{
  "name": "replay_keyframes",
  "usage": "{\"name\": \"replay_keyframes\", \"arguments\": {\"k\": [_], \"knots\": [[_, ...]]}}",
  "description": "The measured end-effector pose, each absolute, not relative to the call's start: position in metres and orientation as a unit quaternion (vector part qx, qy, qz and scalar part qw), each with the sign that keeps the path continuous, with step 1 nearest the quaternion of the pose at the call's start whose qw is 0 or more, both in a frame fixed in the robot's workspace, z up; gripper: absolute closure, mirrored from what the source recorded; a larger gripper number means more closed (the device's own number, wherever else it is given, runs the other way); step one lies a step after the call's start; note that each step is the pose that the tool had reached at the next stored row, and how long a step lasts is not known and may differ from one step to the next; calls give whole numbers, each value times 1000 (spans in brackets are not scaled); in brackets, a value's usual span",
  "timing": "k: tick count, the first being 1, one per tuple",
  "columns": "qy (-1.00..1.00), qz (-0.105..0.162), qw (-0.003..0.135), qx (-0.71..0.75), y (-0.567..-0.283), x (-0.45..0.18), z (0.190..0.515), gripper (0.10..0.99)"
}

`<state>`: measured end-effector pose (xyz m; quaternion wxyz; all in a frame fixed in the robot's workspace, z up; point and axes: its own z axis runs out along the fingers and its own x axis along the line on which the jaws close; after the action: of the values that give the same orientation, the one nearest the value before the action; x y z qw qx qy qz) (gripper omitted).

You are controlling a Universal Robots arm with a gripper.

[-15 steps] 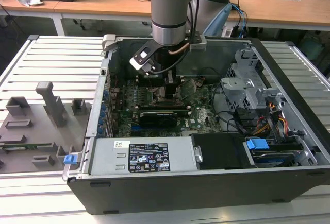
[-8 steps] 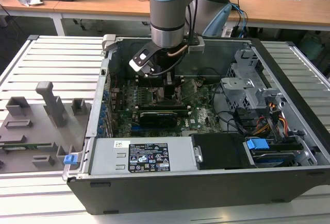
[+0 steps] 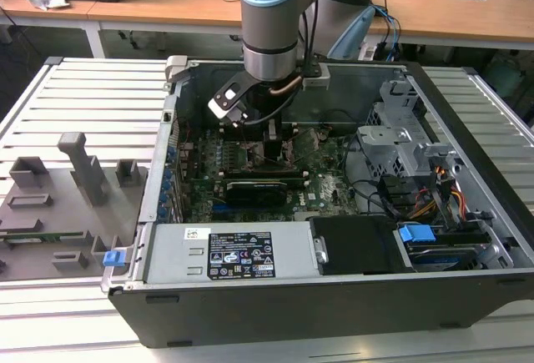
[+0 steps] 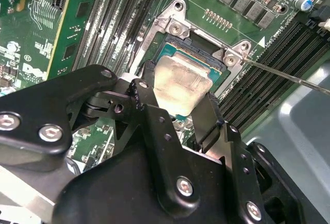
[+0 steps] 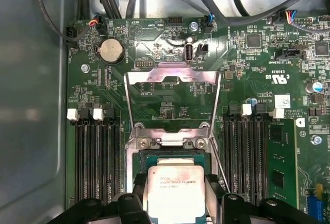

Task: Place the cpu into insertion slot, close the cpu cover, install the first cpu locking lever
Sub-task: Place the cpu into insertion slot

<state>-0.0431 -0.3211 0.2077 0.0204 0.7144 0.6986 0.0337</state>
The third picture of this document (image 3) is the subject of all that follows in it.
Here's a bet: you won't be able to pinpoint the grey case hinge latch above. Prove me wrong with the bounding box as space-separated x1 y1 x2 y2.
165 54 191 85

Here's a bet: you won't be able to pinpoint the blue case latch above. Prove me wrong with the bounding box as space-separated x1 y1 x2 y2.
102 250 125 270

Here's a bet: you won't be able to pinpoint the blue disk carrier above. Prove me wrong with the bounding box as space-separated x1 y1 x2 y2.
398 223 436 252

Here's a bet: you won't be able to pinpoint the black camera cable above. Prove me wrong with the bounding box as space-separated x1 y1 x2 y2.
240 85 302 125

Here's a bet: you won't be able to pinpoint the small grey wrist camera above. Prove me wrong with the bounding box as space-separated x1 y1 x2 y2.
302 62 330 91

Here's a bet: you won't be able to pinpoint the CPU socket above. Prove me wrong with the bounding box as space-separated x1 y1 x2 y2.
244 140 300 172

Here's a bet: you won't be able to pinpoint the black internal cable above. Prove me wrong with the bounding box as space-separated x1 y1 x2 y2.
344 133 401 216

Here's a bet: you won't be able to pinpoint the black plastic shroud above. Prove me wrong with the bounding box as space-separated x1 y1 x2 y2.
310 215 412 276

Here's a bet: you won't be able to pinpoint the hard disk drive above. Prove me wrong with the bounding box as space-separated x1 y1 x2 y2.
407 246 480 273

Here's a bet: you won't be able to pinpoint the green motherboard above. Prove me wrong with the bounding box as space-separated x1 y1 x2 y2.
177 124 364 224

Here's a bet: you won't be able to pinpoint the black PC case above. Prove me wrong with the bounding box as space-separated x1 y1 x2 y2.
107 54 534 350

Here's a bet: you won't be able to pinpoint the black RAM slot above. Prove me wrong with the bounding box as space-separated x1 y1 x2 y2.
224 176 312 189
219 169 310 180
219 124 300 134
220 130 300 142

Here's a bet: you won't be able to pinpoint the wooden desk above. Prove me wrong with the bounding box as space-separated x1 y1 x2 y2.
0 0 534 51

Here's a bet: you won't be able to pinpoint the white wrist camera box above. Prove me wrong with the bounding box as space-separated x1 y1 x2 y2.
207 73 251 129

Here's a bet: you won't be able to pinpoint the blue cables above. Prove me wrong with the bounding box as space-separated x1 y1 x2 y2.
375 6 401 63

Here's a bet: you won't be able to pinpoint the green RAM stick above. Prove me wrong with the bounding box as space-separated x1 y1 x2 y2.
0 231 84 242

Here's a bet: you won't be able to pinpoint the metal drive cage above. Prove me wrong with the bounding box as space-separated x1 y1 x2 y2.
356 78 460 180

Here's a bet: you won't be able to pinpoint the pale blue teach pendant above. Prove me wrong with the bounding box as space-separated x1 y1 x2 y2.
327 3 376 59

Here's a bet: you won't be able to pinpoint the grey parts rack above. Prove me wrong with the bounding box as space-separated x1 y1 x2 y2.
0 131 149 280

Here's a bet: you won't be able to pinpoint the pale green bin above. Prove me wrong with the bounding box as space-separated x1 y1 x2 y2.
486 52 529 97

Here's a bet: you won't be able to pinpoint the yellow red wire bundle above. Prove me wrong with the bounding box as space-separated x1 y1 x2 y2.
411 187 466 220

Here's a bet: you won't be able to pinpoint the black graphics card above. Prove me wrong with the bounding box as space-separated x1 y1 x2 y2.
224 179 289 209

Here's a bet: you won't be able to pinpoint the grey power supply unit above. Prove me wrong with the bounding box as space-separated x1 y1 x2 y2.
144 220 322 285

